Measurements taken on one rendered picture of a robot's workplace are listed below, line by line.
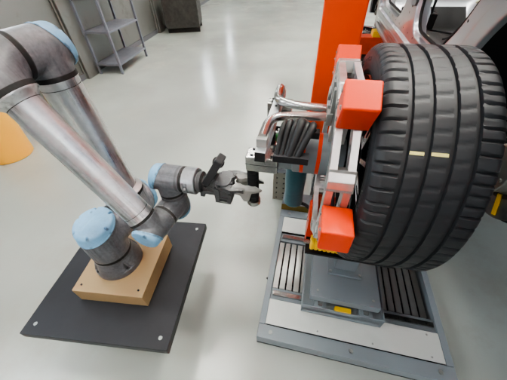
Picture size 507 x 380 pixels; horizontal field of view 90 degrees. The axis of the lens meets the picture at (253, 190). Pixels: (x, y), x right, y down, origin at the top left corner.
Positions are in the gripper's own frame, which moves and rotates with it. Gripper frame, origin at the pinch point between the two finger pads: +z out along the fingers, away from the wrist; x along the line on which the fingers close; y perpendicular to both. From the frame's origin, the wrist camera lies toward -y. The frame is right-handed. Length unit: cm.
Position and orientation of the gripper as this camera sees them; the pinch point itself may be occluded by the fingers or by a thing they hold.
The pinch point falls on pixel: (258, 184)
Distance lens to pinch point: 78.6
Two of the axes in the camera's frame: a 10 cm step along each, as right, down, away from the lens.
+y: 0.3, 7.3, 6.9
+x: -2.2, 6.8, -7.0
